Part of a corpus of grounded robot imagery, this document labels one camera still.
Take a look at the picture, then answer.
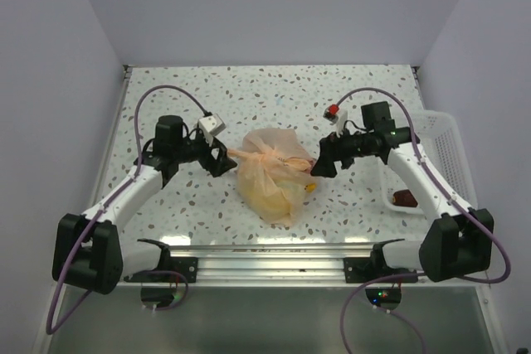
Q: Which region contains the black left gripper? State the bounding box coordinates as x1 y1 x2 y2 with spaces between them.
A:
173 129 236 177

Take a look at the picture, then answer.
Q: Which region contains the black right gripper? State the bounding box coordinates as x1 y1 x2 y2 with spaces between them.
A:
311 124 374 177

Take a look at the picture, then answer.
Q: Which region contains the banana print plastic bag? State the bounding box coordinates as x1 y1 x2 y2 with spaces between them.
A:
227 128 318 227

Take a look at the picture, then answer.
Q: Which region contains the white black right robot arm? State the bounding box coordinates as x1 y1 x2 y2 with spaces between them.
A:
310 102 494 282

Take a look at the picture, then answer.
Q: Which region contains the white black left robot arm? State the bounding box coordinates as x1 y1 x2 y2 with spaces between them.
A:
52 113 236 294

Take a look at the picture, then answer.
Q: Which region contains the dark red fake passionfruit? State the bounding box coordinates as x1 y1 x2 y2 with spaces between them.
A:
392 190 418 208

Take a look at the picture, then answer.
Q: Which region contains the white perforated plastic basket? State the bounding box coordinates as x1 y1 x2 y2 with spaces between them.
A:
378 110 478 216

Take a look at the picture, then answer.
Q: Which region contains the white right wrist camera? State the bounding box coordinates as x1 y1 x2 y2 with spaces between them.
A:
324 104 348 138

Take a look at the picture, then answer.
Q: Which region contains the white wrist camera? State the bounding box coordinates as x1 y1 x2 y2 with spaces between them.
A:
197 114 226 143
324 104 348 138

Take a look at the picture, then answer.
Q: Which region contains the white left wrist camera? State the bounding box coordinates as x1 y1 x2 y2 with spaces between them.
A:
197 114 226 143

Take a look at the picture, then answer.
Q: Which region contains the aluminium table frame rail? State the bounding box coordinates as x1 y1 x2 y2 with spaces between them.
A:
32 64 507 354

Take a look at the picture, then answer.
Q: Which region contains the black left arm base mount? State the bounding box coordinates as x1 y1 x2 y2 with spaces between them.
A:
122 239 198 284

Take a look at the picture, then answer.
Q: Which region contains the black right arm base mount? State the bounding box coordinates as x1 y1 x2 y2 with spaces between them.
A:
343 239 418 284

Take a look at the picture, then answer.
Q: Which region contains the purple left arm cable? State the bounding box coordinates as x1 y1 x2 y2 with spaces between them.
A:
44 85 211 335

